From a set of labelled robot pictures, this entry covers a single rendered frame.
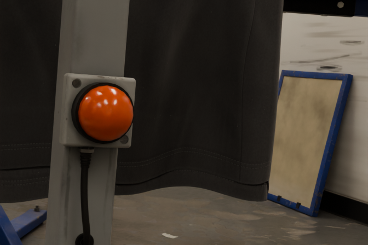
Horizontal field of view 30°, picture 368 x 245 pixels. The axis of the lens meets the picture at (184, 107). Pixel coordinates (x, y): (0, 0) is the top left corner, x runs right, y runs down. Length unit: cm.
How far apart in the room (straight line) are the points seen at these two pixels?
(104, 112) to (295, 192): 330
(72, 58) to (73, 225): 12
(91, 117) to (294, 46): 366
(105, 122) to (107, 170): 6
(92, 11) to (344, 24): 328
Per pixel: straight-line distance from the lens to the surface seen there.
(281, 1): 90
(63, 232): 50
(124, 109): 45
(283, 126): 395
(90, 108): 45
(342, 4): 196
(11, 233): 200
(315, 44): 393
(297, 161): 378
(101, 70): 49
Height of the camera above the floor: 68
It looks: 3 degrees down
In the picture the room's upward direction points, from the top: 5 degrees clockwise
